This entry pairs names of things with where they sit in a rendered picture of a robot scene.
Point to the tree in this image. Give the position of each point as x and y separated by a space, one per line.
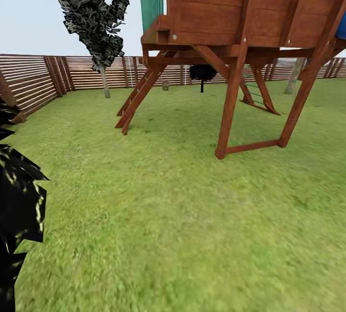
22 208
294 76
203 72
95 21

